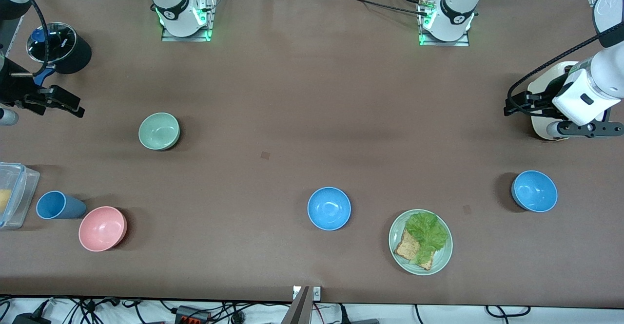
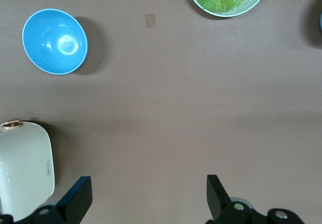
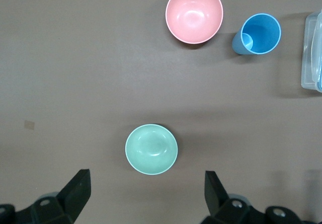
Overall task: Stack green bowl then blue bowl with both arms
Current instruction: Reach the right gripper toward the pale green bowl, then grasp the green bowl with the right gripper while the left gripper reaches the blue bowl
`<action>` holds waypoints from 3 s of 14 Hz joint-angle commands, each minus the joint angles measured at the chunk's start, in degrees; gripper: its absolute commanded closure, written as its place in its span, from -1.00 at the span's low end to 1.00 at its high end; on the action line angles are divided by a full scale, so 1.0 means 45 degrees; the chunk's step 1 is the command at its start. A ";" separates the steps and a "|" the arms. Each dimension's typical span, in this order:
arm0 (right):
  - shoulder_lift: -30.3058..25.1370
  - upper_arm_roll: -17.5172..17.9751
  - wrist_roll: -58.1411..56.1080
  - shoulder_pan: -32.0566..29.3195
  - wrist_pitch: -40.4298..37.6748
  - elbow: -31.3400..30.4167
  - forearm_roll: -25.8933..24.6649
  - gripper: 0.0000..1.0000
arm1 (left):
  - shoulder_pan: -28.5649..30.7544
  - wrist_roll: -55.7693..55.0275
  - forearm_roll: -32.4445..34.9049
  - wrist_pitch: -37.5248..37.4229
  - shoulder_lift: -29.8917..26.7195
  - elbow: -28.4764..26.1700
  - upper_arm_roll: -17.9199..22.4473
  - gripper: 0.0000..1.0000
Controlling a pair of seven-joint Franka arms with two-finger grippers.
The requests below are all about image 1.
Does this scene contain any blue bowl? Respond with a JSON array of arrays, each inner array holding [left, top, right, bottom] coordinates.
[[307, 187, 351, 231], [511, 170, 558, 213]]

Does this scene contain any green bowl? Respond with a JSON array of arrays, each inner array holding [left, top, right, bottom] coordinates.
[[138, 113, 180, 151]]

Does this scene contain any pink bowl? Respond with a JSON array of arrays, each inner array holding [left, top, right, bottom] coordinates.
[[78, 206, 128, 252]]

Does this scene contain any cream toaster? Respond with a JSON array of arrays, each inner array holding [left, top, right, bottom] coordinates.
[[527, 61, 611, 141]]

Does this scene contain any glass lid blue knob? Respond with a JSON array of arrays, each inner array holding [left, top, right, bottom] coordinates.
[[26, 22, 78, 64]]

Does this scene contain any clear plastic container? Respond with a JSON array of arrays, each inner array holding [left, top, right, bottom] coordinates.
[[0, 162, 40, 230]]

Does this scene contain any blue cup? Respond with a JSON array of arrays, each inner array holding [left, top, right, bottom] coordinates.
[[36, 191, 87, 220]]

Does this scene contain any green lettuce leaf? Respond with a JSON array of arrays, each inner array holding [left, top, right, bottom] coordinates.
[[406, 211, 449, 266]]

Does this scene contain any green plate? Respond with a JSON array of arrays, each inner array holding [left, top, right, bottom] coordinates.
[[389, 209, 453, 276]]

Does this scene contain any brown bread slice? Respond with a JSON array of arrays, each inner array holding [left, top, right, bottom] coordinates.
[[394, 229, 433, 271]]

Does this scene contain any black power adapter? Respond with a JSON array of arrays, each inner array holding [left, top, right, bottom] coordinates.
[[12, 313, 52, 324]]

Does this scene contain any black orange power strip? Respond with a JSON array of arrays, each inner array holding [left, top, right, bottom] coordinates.
[[175, 305, 211, 324]]

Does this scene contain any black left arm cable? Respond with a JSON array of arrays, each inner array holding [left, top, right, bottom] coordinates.
[[505, 24, 624, 116]]

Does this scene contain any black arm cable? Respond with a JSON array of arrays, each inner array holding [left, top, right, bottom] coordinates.
[[9, 0, 50, 77], [505, 24, 624, 116]]

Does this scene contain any black pot blue handle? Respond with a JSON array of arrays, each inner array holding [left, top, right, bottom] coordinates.
[[25, 22, 93, 86]]

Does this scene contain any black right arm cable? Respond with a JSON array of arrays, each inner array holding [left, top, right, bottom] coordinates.
[[9, 0, 50, 77]]

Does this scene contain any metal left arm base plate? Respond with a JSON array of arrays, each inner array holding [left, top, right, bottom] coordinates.
[[418, 0, 471, 47]]

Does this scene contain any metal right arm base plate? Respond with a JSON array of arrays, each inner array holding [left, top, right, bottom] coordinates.
[[161, 0, 216, 42]]

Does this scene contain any black braided table cable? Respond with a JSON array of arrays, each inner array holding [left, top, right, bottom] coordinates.
[[317, 0, 429, 17]]

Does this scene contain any black looped floor cable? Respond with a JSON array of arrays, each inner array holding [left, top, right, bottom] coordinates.
[[485, 305, 531, 318]]

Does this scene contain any small metal bracket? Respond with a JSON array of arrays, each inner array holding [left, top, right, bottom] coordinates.
[[292, 286, 321, 300]]

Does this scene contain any grey camera pole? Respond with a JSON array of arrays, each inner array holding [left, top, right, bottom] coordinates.
[[280, 286, 311, 324]]

